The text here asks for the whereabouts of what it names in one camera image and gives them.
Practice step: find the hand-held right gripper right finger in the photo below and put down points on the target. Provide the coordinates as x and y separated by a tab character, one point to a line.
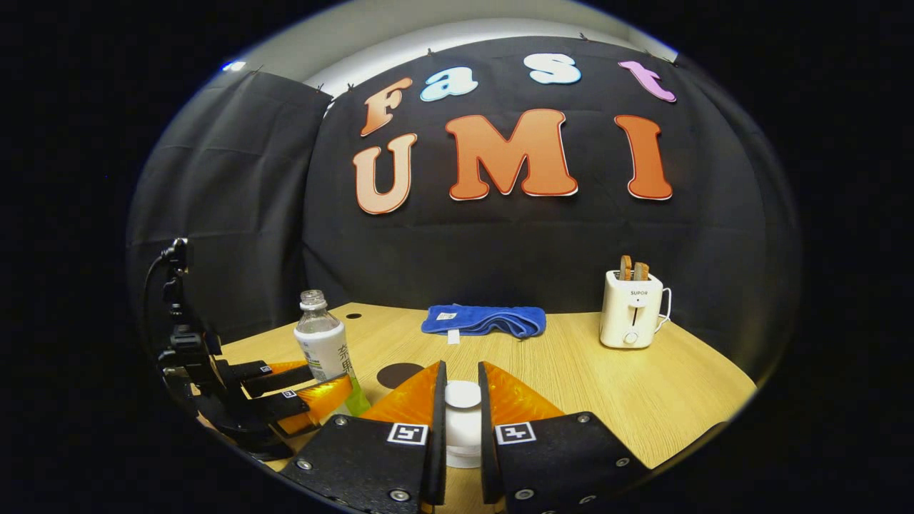
487	450

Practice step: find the clear water bottle green label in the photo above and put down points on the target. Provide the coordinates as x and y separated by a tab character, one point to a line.
321	343

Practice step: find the dark round coaster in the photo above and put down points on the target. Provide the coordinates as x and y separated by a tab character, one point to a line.
396	375

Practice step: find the cream toaster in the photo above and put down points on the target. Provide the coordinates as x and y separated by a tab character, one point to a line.
628	314

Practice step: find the toasted bread slice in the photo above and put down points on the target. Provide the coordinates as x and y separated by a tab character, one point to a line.
640	272
625	268

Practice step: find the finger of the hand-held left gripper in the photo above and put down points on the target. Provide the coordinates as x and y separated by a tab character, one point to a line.
275	378
321	400

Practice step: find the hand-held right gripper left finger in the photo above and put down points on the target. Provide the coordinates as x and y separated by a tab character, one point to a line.
437	442

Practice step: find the blue towel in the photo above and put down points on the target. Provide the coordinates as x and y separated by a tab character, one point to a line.
485	320

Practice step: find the black backdrop cloth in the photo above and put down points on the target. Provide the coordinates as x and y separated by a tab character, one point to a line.
500	235

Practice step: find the white teacup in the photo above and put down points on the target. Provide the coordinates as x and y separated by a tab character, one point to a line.
463	457

